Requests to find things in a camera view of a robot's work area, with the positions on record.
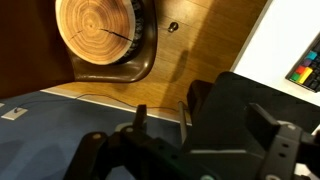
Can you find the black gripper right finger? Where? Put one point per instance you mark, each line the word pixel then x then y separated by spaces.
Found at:
pixel 285 144

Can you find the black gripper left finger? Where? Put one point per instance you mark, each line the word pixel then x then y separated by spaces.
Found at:
pixel 97 153

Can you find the black keyboard with coloured keys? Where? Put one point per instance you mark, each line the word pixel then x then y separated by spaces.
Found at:
pixel 306 71

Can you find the black mouse pad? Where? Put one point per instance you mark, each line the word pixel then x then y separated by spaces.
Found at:
pixel 218 112

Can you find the white floor socket plate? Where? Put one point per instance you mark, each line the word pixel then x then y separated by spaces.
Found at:
pixel 14 114

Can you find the brown plastic chair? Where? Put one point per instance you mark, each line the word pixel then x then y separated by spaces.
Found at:
pixel 128 69

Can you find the round wooden log stool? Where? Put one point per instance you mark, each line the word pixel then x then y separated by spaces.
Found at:
pixel 100 32

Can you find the small metal floor knob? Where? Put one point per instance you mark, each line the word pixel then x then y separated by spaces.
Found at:
pixel 173 27

